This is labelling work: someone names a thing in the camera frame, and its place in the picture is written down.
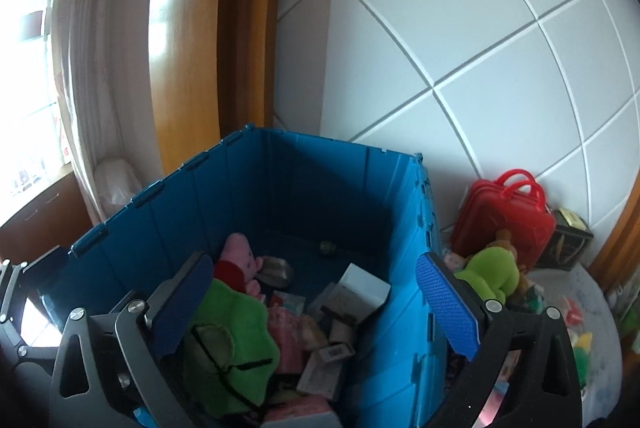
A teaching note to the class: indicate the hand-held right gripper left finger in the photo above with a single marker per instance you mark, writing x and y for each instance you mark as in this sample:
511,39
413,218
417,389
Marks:
180,308

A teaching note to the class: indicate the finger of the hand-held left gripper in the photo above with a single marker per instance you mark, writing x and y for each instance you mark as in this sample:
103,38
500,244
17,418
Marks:
47,268

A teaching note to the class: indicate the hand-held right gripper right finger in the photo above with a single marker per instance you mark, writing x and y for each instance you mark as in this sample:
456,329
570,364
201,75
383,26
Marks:
447,308

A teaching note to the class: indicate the blue plastic storage crate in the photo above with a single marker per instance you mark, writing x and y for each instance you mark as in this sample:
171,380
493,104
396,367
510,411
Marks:
325,188

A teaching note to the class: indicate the green frog plush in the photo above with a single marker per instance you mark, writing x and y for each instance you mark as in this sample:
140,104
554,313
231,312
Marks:
487,270

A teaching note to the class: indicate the brown wooden cabinet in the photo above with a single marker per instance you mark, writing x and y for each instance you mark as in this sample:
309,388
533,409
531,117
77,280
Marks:
45,213

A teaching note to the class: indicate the green plush hat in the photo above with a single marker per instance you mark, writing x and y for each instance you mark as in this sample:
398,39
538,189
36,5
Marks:
235,313

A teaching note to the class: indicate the pink pig plush red dress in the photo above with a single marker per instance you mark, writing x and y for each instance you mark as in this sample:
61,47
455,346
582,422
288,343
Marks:
237,253

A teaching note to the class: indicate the white cardboard box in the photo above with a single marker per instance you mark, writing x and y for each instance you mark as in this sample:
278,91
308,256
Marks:
362,288

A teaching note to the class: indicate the brown bear plush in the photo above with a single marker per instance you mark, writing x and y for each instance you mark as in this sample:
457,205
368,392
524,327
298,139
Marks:
505,240

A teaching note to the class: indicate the red toy suitcase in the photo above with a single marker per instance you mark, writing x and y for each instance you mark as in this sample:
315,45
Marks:
500,218

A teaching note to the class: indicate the small metal tin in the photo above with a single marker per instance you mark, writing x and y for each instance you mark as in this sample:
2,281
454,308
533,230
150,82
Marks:
277,270

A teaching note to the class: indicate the pink tissue packet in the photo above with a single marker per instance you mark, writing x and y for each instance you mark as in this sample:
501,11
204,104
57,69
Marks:
290,333

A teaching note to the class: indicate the green and yellow plush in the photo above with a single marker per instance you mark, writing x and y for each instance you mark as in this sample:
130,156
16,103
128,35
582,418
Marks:
582,355

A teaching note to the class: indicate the white barcode label box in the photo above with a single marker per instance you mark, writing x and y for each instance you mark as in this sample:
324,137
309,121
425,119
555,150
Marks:
320,373

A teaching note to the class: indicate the window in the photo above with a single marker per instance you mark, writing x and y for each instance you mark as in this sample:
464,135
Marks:
25,83

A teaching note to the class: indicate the white curtain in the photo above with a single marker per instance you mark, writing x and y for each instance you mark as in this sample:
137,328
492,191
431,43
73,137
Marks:
100,58

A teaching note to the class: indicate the ribbed wooden headboard post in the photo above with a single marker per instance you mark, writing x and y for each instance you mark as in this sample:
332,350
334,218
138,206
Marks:
617,248

